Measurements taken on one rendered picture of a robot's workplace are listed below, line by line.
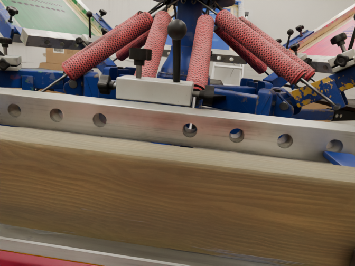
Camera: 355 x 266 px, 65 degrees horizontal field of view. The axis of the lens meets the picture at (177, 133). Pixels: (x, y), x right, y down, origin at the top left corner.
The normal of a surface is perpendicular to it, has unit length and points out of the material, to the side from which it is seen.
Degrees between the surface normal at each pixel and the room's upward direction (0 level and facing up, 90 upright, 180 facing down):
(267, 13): 90
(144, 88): 90
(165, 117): 90
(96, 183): 90
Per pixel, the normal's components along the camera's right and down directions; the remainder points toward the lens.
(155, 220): -0.11, 0.26
